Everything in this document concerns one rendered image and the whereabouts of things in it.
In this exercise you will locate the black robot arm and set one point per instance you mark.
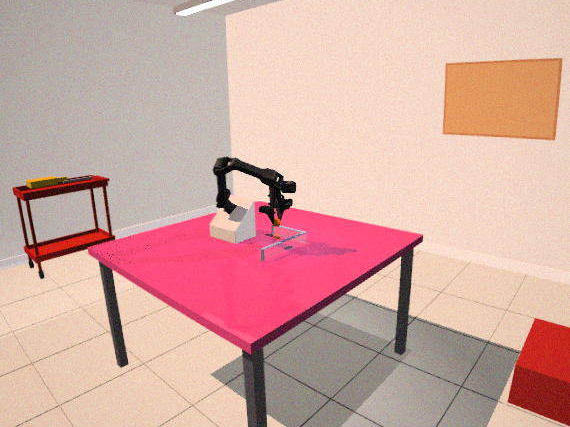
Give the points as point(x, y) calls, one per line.
point(266, 176)

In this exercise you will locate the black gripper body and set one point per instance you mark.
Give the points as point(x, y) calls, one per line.
point(269, 209)

